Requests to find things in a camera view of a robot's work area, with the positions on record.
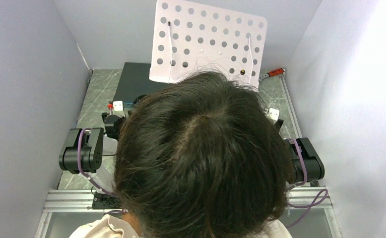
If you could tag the person's head dark hair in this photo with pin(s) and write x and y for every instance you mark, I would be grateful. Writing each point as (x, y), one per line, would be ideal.
(200, 159)

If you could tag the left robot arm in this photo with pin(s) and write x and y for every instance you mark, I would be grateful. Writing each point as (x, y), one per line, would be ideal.
(84, 148)

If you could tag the dark network switch box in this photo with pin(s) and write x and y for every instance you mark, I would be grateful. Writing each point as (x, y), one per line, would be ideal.
(134, 81)

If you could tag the pink music stand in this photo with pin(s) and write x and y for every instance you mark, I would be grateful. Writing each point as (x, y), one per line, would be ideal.
(190, 37)

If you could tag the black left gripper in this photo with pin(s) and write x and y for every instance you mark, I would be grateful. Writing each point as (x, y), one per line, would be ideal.
(110, 121)

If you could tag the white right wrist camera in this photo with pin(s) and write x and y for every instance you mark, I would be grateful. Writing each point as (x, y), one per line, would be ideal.
(273, 114)

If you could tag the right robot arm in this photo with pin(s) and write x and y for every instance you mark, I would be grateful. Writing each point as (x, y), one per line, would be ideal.
(306, 163)

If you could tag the aluminium front frame rail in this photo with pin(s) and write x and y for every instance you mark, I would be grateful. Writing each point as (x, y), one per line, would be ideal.
(81, 200)

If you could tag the aluminium table edge rail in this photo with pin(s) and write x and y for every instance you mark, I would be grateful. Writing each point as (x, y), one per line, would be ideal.
(292, 113)

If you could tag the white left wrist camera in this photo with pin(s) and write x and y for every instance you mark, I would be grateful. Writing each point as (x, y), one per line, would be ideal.
(118, 106)

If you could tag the person's cream t-shirt torso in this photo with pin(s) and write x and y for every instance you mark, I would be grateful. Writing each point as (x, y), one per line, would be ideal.
(111, 227)

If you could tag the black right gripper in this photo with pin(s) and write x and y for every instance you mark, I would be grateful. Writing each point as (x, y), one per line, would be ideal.
(279, 123)

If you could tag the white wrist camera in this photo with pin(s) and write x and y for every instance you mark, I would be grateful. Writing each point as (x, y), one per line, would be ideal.
(273, 114)
(118, 106)

